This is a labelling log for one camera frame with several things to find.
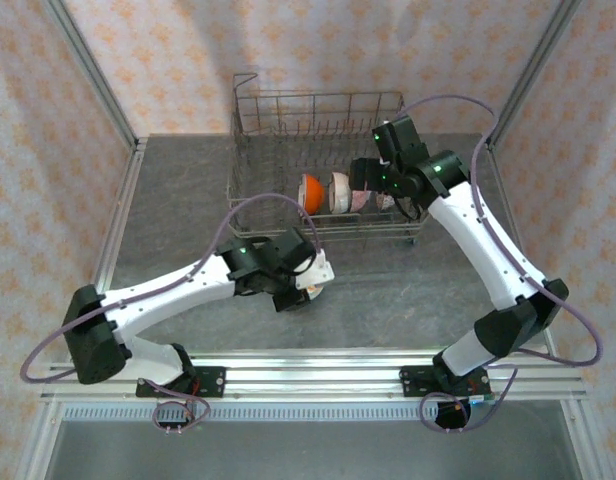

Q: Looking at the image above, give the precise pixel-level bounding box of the black spotted pink bowl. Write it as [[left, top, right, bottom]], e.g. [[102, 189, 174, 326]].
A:
[[350, 188, 373, 214]]

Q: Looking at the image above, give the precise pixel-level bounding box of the grey metal panel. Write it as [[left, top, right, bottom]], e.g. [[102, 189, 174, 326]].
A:
[[40, 418, 587, 480]]

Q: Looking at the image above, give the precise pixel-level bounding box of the metal wire dish rack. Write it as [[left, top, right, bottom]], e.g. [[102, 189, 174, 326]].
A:
[[226, 73, 423, 247]]

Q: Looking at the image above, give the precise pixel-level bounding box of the aluminium cross rail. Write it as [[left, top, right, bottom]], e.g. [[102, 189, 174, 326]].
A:
[[40, 349, 588, 404]]

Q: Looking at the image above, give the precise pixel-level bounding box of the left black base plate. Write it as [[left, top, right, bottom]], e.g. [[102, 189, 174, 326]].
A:
[[135, 365, 227, 400]]

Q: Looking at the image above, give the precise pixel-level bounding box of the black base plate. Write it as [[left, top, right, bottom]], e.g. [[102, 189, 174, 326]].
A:
[[398, 364, 491, 399], [135, 365, 227, 400]]

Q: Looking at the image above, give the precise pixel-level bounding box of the grey slotted cable duct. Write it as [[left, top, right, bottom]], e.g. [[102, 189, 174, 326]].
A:
[[62, 402, 572, 423]]

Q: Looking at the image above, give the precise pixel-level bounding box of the aluminium table side rail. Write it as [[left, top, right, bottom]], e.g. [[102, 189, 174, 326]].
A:
[[484, 133, 560, 361], [67, 135, 150, 362]]

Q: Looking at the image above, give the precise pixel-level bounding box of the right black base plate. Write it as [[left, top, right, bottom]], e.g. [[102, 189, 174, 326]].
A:
[[398, 364, 491, 399]]

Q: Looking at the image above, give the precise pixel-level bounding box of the aluminium frame post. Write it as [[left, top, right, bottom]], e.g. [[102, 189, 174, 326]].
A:
[[487, 0, 584, 151], [42, 0, 142, 149]]

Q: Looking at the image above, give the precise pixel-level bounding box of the aluminium lower frame bar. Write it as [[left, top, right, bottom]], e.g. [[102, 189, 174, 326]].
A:
[[15, 402, 64, 480], [562, 399, 612, 480]]

